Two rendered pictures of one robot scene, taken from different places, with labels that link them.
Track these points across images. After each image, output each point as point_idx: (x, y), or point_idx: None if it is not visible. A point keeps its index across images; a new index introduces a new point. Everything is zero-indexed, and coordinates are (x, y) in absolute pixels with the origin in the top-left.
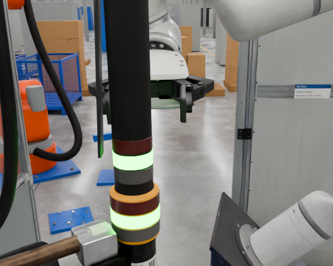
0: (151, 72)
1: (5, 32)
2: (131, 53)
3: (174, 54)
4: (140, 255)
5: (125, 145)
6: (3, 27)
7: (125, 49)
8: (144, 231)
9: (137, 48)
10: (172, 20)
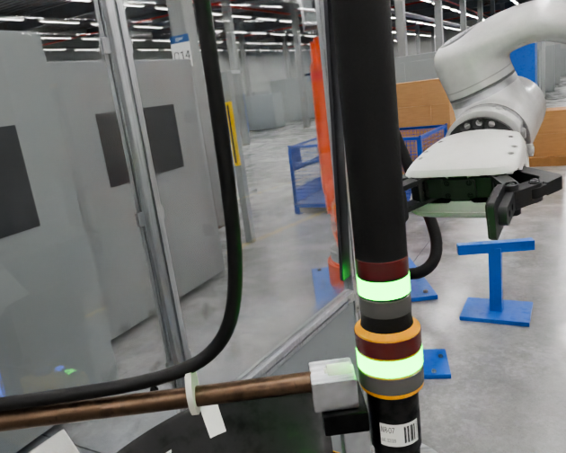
0: (460, 164)
1: (225, 139)
2: (368, 153)
3: (507, 136)
4: (390, 414)
5: (366, 267)
6: (225, 134)
7: (360, 147)
8: (392, 383)
9: (376, 146)
10: (528, 80)
